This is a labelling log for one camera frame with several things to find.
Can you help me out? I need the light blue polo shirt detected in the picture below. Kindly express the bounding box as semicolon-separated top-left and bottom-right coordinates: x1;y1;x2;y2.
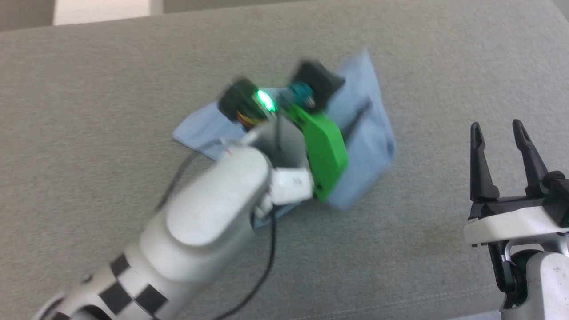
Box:
172;48;397;229

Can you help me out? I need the white block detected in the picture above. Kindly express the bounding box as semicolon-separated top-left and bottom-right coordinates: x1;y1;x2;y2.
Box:
53;0;163;25

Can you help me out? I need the teal cable plug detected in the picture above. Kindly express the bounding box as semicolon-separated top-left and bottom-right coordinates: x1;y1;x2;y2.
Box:
289;82;314;108

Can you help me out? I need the thin black cable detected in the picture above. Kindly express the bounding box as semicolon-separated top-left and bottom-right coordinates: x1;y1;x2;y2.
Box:
155;151;279;320

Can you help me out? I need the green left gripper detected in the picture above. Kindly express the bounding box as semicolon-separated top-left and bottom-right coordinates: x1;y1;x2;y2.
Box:
218;80;373;201

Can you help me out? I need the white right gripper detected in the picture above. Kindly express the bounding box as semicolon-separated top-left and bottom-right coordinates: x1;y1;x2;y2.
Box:
464;119;569;246

